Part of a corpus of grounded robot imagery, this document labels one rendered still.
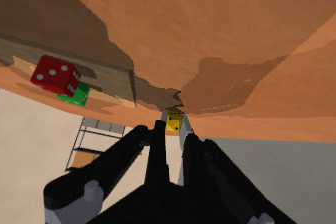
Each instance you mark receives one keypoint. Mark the green die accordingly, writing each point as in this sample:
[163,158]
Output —
[80,96]

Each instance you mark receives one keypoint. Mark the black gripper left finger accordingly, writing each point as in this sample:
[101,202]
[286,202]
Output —
[77,197]

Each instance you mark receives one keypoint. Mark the yellow die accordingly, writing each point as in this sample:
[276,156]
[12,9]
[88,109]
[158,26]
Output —
[174,121]

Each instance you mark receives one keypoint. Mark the red die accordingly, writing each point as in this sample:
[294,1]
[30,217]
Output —
[56,76]

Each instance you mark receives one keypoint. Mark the tan mat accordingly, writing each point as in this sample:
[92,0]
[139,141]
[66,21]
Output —
[106,81]

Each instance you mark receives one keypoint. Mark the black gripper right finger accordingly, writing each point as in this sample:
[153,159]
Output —
[237,193]

